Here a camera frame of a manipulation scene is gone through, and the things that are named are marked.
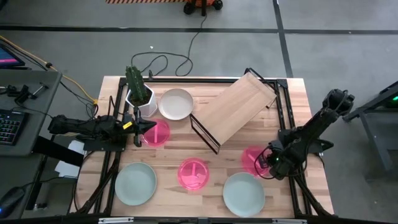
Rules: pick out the black tools on desk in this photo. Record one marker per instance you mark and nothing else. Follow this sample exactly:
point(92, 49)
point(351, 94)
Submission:
point(23, 91)

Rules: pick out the orange and black shop vacuum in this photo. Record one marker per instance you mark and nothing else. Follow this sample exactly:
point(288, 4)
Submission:
point(202, 4)

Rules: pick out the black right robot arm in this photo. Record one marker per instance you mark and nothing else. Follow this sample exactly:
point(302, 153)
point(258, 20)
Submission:
point(314, 127)

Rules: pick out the black computer mouse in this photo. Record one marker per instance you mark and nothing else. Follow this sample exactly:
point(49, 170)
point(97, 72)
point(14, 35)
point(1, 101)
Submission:
point(11, 199)

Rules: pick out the dark grey metal stand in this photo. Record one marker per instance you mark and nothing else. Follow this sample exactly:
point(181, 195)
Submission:
point(376, 130)

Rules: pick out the white bowl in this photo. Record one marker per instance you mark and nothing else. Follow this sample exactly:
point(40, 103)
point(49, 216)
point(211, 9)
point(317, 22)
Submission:
point(176, 104)

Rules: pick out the backlit black keyboard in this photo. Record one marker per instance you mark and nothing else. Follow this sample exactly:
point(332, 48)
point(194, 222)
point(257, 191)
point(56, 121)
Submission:
point(11, 127)

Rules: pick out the grey side desk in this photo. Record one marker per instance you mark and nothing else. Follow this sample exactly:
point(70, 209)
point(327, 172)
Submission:
point(34, 124)

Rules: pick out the computer monitor with pink screen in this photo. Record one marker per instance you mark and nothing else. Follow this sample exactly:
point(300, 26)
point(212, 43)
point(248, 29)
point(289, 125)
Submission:
point(7, 57)

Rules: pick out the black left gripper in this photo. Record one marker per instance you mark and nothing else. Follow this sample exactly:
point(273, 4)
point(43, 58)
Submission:
point(136, 124)

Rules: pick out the white paper sheets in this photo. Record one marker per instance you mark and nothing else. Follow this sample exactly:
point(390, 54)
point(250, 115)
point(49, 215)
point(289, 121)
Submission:
point(70, 169)

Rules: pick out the black and orange striped mat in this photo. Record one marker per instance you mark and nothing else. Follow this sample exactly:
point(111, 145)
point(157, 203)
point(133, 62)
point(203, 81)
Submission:
point(146, 1)

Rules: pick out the white angular plant pot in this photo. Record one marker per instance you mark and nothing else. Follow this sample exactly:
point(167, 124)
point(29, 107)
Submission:
point(149, 107)

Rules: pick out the black aluminium table frame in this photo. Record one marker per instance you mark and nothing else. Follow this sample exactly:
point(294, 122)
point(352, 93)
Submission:
point(202, 80)

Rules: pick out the pale green round plate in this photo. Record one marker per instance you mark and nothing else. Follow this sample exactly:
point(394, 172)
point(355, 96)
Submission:
point(243, 194)
point(135, 183)

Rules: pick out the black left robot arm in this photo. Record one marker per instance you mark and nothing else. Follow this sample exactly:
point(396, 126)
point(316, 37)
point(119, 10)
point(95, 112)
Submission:
point(77, 126)

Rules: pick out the wooden shelf with black frame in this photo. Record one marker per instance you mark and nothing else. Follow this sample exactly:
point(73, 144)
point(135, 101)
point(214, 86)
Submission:
point(233, 109)

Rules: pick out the green cactus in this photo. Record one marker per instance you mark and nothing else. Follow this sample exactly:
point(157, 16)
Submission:
point(136, 84)

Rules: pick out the pink transparent divided plate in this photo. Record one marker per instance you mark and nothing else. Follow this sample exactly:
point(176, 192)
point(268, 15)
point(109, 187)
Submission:
point(193, 173)
point(157, 133)
point(250, 160)

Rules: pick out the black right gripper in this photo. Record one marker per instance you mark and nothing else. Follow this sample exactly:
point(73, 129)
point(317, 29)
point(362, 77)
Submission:
point(281, 163)

